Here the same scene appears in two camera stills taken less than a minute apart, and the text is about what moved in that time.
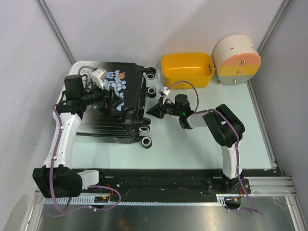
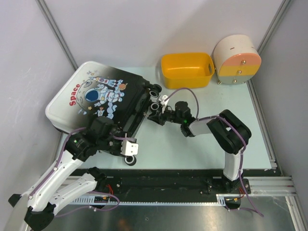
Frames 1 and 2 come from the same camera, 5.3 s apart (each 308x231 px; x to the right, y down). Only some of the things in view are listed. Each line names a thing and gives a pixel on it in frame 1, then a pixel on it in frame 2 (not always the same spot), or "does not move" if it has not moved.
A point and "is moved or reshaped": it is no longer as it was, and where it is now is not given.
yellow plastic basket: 197,68 does not move
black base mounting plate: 179,182 does not move
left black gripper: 114,99 -> 118,151
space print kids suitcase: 126,80 is moved or reshaped
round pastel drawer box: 237,60 does not move
